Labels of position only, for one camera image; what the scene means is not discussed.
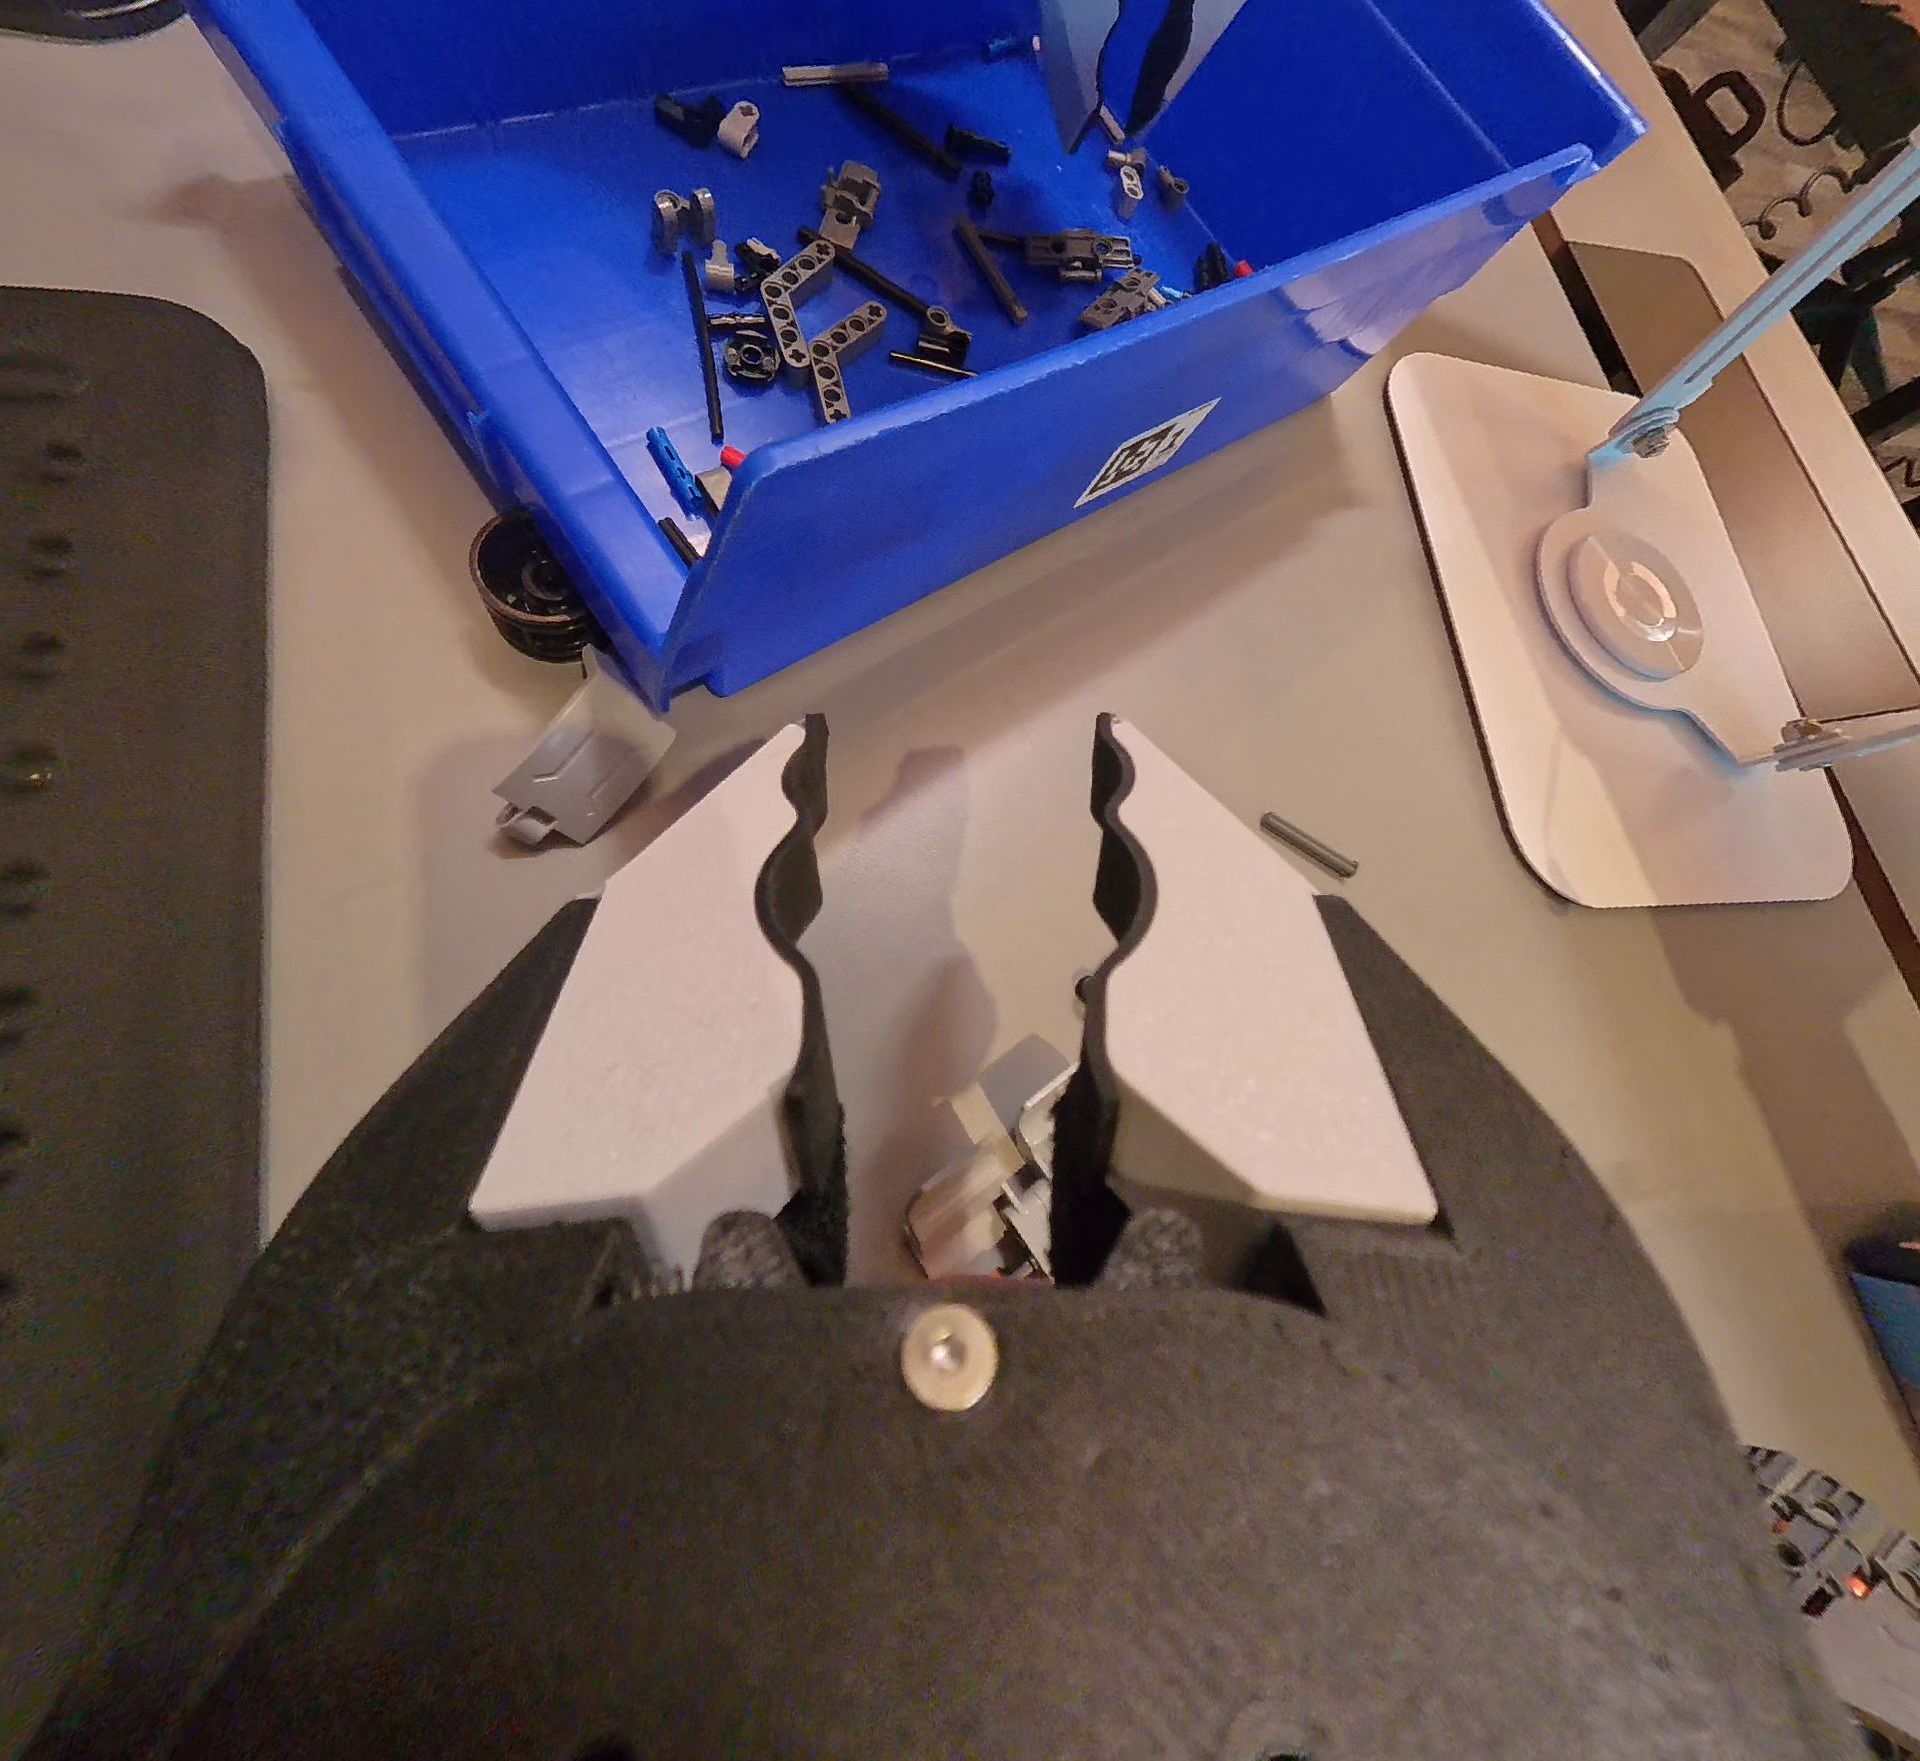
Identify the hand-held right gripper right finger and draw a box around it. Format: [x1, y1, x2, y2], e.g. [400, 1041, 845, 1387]
[1046, 714, 1440, 1286]

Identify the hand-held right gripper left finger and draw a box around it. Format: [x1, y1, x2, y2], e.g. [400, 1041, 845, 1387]
[470, 714, 851, 1286]

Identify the grey orange brick assembly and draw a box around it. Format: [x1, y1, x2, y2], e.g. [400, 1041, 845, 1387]
[903, 1032, 1077, 1286]

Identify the blue plastic bin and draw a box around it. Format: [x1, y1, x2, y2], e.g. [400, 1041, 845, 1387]
[116, 0, 1649, 711]

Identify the short dark grey axle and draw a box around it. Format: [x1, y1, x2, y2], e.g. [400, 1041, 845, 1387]
[1265, 811, 1362, 881]

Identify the grey ridged panel piece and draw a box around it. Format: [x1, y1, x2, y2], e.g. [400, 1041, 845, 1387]
[492, 688, 647, 847]

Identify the long thin black axle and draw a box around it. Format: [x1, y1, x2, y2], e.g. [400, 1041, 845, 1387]
[811, 234, 944, 315]
[681, 245, 727, 446]

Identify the white board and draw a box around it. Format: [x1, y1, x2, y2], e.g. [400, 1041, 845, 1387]
[1383, 351, 1857, 912]

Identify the grey bent liftarm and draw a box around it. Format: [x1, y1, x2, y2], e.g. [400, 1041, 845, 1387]
[811, 302, 889, 427]
[756, 224, 845, 364]

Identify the black toy wheel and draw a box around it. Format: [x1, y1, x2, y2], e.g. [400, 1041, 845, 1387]
[468, 508, 610, 665]

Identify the light blue metal stand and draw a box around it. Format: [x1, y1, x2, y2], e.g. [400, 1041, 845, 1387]
[1533, 133, 1920, 780]

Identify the black foam mat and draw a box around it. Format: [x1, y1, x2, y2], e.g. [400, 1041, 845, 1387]
[0, 288, 275, 1536]

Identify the grey black brick model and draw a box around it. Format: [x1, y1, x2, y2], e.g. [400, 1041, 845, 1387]
[1741, 1442, 1920, 1627]

